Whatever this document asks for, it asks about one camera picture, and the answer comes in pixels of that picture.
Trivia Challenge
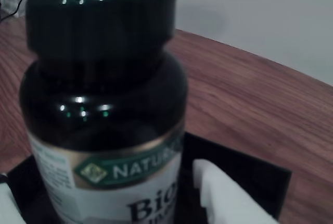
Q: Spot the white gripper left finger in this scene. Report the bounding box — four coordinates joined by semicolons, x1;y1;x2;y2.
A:
0;172;22;224

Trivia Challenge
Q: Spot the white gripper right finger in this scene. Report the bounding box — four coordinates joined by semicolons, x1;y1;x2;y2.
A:
191;158;279;224

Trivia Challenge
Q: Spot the green pill bottle white label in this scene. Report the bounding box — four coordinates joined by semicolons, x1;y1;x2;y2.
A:
19;0;189;224

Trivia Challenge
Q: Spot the black shallow cardboard box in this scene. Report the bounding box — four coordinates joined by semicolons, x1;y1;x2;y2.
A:
7;131;292;224

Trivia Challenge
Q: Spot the thin black background cable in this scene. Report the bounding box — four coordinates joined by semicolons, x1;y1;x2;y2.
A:
0;0;36;23

